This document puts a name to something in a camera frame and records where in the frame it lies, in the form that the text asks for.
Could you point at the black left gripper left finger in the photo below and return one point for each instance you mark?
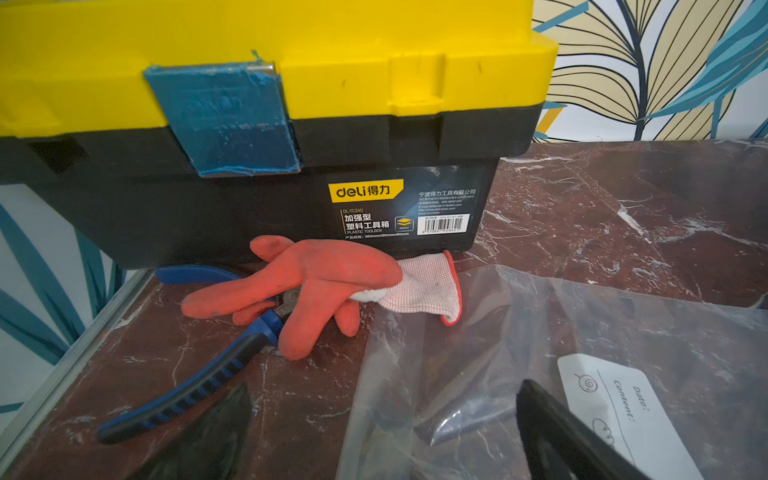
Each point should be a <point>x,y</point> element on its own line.
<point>210,447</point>

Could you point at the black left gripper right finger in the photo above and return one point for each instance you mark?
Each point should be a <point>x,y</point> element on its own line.
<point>558,445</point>

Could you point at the yellow black plastic toolbox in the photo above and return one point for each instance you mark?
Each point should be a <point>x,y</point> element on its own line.
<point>173,132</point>

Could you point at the blue black handled pliers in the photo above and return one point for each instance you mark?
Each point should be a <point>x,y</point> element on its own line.
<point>261,334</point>

